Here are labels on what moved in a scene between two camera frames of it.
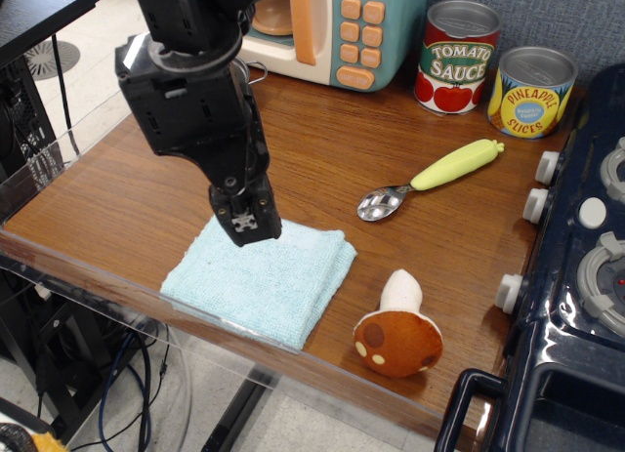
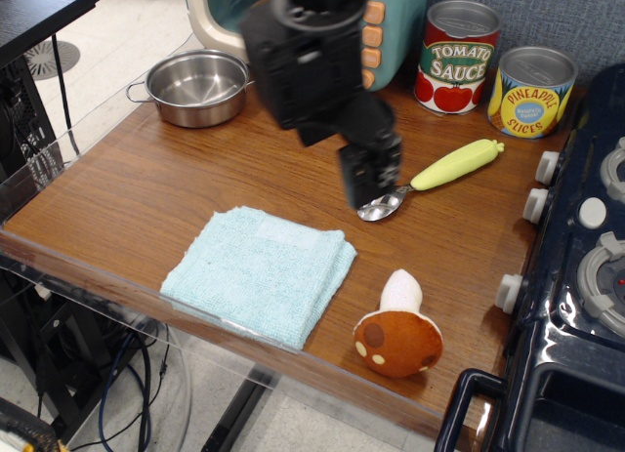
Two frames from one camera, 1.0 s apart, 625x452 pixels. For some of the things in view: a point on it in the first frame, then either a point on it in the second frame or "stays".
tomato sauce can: x=458 y=46 stays
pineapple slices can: x=530 y=90 stays
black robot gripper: x=212 y=117 → x=310 y=71
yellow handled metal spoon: x=381 y=202 stays
